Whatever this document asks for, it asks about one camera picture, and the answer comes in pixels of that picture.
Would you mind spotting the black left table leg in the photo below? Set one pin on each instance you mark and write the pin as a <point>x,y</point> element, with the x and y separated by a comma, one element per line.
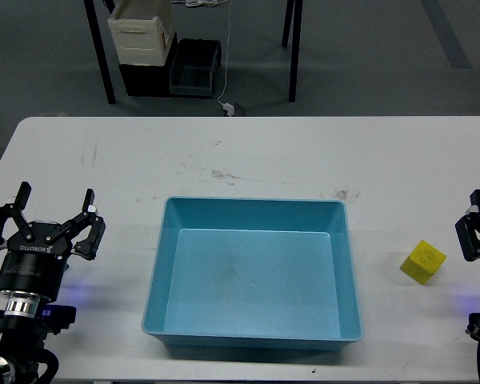
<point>96,36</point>

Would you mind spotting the light blue plastic bin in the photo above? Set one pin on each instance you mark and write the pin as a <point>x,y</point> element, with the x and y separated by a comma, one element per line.
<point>254,273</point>

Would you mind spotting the white power adapter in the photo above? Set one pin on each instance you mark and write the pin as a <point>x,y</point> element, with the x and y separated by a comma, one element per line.
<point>228,109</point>

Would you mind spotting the dark grey open bin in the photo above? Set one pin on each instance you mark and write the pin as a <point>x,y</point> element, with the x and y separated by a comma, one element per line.
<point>193,70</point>

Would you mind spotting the black right table leg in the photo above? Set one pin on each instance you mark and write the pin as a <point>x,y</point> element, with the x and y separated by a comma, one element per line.
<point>295,29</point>

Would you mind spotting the black table leg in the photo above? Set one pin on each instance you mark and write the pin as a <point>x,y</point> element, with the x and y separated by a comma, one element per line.
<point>295,29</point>
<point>287,22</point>
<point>96,36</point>

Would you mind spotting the yellow block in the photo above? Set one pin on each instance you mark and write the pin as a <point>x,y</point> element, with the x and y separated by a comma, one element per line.
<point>422,262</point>

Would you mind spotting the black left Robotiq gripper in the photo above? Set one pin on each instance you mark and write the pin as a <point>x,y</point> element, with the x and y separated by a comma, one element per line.
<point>36,267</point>

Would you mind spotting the black storage box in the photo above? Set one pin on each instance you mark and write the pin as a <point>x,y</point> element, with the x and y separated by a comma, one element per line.
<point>149,81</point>

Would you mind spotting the cream plastic crate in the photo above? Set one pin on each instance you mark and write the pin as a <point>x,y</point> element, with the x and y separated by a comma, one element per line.
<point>143,31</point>

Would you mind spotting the black far table leg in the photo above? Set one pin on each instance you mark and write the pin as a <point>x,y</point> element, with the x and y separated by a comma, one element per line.
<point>287,22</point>

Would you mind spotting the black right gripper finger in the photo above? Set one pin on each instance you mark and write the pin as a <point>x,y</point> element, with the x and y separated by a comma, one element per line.
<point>468,229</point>

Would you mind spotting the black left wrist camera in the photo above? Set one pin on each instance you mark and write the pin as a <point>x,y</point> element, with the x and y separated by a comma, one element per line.
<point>57,318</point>

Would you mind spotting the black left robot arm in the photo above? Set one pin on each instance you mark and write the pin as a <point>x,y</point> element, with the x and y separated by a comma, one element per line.
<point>23,355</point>

